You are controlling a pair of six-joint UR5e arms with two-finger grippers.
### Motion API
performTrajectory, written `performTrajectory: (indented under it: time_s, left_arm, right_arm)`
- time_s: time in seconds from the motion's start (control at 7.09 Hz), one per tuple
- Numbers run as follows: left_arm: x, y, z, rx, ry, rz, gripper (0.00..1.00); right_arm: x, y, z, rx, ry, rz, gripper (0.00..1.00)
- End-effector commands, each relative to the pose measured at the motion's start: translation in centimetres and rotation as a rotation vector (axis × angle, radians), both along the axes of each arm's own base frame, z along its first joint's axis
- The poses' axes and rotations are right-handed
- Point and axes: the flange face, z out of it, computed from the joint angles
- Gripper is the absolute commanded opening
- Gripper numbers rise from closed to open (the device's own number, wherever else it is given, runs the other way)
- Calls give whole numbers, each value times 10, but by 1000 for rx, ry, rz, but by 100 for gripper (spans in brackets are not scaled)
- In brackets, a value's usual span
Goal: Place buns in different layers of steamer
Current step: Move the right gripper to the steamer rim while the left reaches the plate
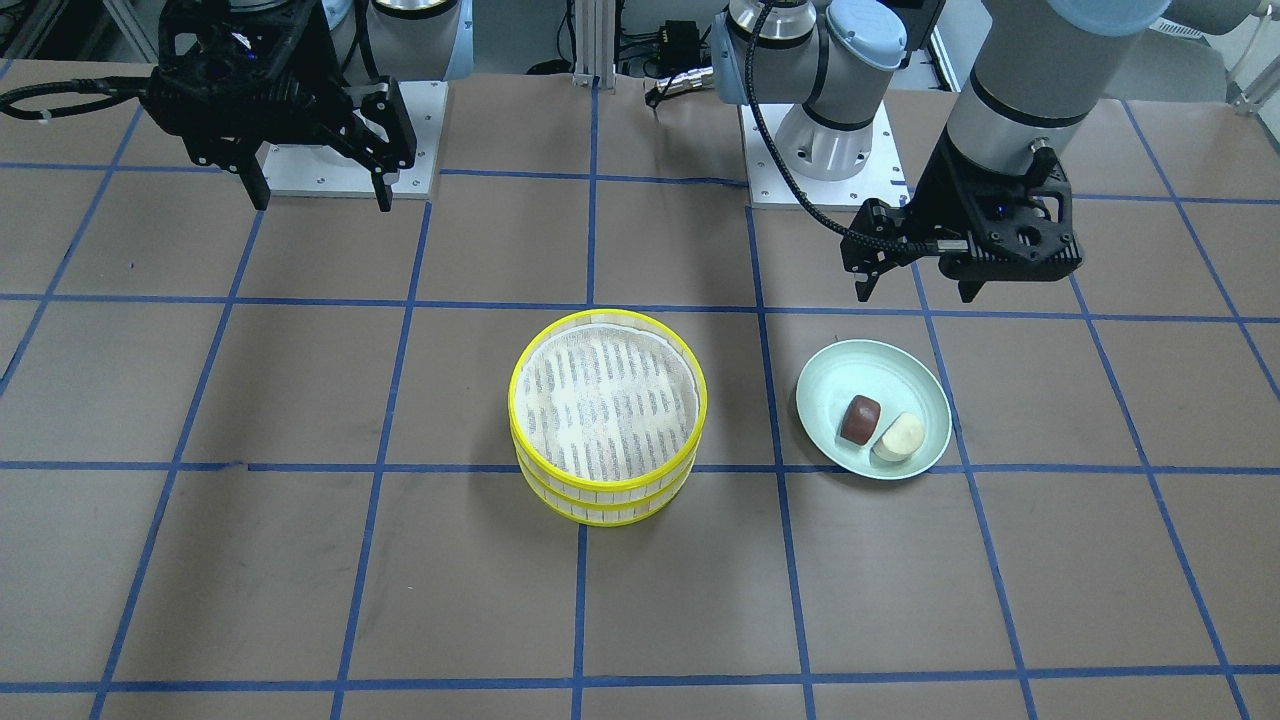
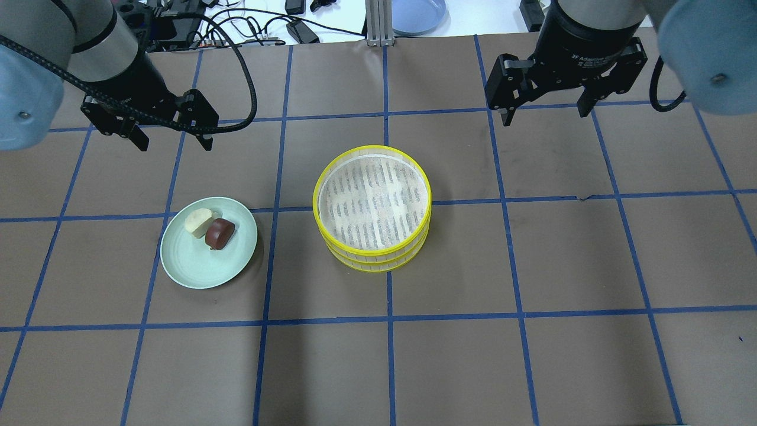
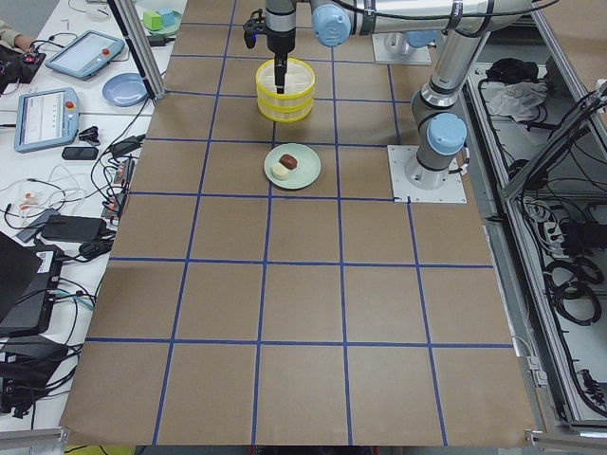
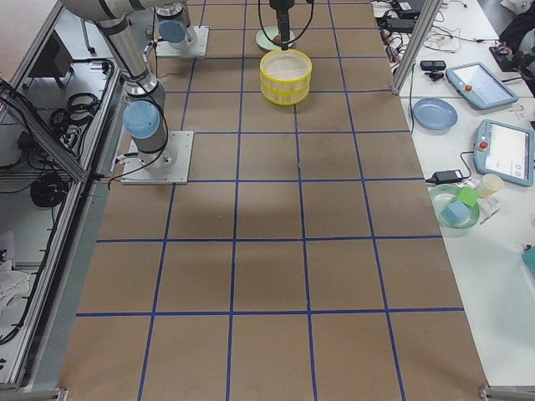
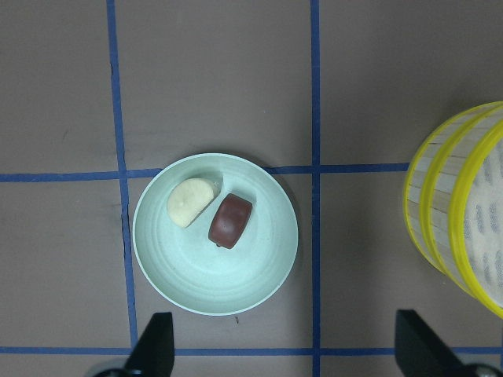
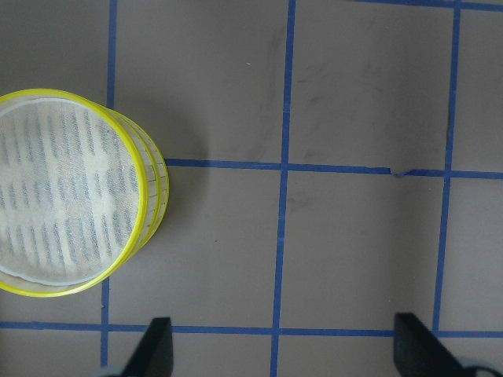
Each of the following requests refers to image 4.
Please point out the near teach pendant tablet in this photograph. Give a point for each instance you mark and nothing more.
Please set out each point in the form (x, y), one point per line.
(505, 150)

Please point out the black webcam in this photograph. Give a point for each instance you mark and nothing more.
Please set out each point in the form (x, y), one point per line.
(434, 69)

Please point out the green bowl with blocks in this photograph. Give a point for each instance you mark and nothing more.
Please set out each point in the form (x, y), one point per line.
(442, 196)

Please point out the black power adapter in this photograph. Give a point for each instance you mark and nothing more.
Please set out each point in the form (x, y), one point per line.
(446, 177)

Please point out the yellow bamboo steamer layer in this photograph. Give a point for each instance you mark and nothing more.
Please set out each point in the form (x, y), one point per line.
(279, 95)
(286, 70)

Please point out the blue plate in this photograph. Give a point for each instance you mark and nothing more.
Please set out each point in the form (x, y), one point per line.
(435, 114)

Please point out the green foam block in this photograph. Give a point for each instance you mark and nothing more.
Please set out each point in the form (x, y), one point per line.
(467, 196)

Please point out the pale green plate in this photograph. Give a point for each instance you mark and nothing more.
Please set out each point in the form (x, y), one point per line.
(264, 38)

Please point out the blue foam block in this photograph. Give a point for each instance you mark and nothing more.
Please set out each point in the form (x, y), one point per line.
(455, 214)

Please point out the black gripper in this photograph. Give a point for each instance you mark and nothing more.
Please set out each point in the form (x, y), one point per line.
(282, 5)

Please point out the teach pendant tablet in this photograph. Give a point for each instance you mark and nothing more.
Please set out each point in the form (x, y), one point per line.
(479, 86)
(505, 150)

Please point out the aluminium frame post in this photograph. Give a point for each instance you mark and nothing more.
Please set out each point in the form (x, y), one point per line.
(420, 32)

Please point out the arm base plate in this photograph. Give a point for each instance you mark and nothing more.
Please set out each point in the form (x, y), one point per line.
(172, 167)
(180, 42)

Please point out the yellow bamboo steamer bottom layer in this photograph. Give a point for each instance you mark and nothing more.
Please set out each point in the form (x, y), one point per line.
(279, 95)

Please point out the yellow bamboo steamer top layer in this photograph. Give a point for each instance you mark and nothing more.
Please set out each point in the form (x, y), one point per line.
(286, 70)

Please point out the far teach pendant tablet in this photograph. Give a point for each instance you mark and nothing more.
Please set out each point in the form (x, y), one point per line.
(479, 86)

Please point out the paper cup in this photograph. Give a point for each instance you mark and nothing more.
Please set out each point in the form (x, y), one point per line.
(489, 185)

